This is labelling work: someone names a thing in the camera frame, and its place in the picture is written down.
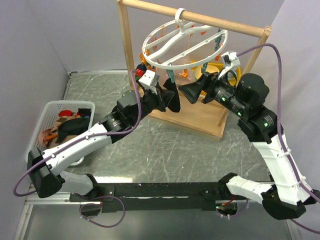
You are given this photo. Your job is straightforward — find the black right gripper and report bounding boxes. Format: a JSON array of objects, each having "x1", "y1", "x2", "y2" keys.
[{"x1": 177, "y1": 67, "x2": 247, "y2": 117}]

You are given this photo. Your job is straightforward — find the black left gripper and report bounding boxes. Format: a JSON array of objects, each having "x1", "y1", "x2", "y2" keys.
[{"x1": 130, "y1": 84, "x2": 175, "y2": 126}]

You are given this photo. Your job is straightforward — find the black socks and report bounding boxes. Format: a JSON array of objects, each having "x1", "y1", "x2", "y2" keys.
[{"x1": 161, "y1": 78, "x2": 181, "y2": 113}]

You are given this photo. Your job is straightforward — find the white round clip hanger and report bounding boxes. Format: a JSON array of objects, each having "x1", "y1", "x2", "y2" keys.
[{"x1": 140, "y1": 8, "x2": 228, "y2": 70}]

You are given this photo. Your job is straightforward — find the red sock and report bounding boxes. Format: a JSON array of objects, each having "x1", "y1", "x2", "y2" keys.
[{"x1": 58, "y1": 110, "x2": 73, "y2": 117}]

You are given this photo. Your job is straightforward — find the argyle patterned sock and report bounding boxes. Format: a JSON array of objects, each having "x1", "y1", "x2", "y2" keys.
[{"x1": 47, "y1": 116, "x2": 76, "y2": 149}]

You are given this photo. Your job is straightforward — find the orange sock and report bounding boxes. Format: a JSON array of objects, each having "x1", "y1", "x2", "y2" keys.
[{"x1": 44, "y1": 134, "x2": 58, "y2": 142}]

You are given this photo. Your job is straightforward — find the santa pattern sock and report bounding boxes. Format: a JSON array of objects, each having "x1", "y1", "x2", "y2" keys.
[{"x1": 55, "y1": 117, "x2": 90, "y2": 144}]

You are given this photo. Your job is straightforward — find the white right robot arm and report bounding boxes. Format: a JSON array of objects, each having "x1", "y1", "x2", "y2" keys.
[{"x1": 178, "y1": 72, "x2": 320, "y2": 220}]

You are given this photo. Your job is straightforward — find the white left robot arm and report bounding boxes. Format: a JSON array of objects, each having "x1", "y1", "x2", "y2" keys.
[{"x1": 27, "y1": 87, "x2": 175, "y2": 201}]

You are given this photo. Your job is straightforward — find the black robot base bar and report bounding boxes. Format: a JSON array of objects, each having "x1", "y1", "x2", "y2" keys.
[{"x1": 69, "y1": 182, "x2": 233, "y2": 213}]

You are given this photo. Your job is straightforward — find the wooden hanger rack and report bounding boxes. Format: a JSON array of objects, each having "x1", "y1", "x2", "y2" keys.
[{"x1": 117, "y1": 0, "x2": 272, "y2": 142}]

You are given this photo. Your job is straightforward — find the yellow plastic tray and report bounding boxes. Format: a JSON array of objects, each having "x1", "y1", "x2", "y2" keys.
[{"x1": 191, "y1": 62, "x2": 242, "y2": 86}]

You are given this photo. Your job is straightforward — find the navy green striped sock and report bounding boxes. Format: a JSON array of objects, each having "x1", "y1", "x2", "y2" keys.
[{"x1": 135, "y1": 63, "x2": 147, "y2": 75}]

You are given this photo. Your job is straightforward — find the navy sock in basket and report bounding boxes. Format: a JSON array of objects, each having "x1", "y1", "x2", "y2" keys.
[{"x1": 75, "y1": 108, "x2": 92, "y2": 119}]

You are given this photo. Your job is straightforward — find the white plastic basket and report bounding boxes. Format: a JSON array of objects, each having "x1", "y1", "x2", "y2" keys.
[{"x1": 25, "y1": 100, "x2": 96, "y2": 162}]

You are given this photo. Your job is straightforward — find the pink sock in basket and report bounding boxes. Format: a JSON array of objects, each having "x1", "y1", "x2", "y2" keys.
[{"x1": 38, "y1": 128, "x2": 52, "y2": 148}]

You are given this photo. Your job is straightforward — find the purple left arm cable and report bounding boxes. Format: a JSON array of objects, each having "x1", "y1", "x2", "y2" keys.
[{"x1": 12, "y1": 69, "x2": 145, "y2": 197}]

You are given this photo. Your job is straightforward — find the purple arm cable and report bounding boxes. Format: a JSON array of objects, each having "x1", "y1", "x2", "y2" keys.
[
  {"x1": 236, "y1": 43, "x2": 320, "y2": 235},
  {"x1": 12, "y1": 69, "x2": 145, "y2": 197}
]

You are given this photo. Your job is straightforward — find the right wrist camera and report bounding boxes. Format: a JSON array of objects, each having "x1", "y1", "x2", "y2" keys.
[{"x1": 218, "y1": 51, "x2": 241, "y2": 79}]

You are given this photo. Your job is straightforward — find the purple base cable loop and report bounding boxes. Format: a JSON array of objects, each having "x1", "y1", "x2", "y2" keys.
[{"x1": 79, "y1": 195, "x2": 126, "y2": 228}]

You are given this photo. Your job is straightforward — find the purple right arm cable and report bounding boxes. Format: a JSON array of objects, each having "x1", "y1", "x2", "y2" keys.
[{"x1": 236, "y1": 43, "x2": 320, "y2": 235}]

